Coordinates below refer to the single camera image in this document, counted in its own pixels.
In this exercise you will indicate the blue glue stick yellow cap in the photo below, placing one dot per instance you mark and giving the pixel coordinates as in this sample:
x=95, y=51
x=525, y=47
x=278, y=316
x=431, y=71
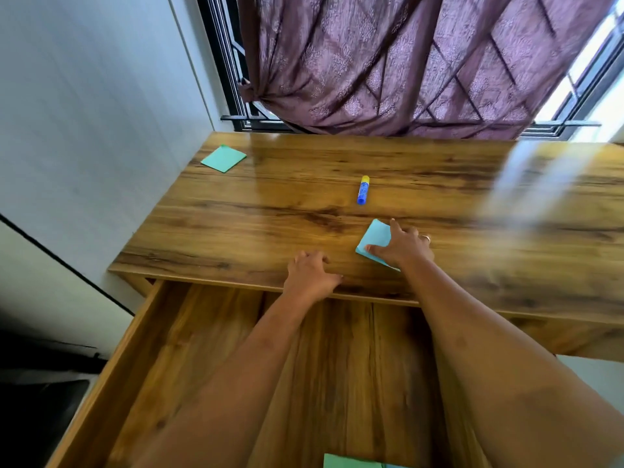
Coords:
x=363, y=191

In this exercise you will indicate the person's right hand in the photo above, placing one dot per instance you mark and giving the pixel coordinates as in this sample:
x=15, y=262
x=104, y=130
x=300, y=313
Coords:
x=407, y=250

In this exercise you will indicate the white wood grain wardrobe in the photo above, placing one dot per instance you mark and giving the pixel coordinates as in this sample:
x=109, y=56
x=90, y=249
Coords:
x=73, y=141

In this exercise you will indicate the person's left forearm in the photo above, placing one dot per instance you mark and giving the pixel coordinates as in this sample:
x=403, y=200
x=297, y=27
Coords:
x=234, y=399

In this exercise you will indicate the wooden desk drawer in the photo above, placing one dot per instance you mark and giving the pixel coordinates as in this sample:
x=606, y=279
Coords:
x=575, y=338
x=365, y=375

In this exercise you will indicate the person's left hand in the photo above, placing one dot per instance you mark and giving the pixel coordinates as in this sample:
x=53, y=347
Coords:
x=312, y=280

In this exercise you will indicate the black baseboard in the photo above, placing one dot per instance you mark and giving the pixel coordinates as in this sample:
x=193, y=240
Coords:
x=63, y=260

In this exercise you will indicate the black chair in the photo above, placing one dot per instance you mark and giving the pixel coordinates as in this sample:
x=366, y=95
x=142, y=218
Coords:
x=29, y=424

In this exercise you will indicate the person's right forearm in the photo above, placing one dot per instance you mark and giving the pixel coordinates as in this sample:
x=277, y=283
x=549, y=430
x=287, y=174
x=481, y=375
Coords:
x=512, y=385

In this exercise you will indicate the green sticky note pad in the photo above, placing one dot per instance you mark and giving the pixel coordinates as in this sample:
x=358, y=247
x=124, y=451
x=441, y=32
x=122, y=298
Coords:
x=223, y=158
x=351, y=462

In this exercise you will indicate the purple patterned curtain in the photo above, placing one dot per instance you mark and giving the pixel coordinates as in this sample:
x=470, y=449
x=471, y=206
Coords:
x=390, y=58

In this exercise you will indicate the black window frame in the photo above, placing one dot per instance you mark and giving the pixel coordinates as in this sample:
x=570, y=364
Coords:
x=219, y=58

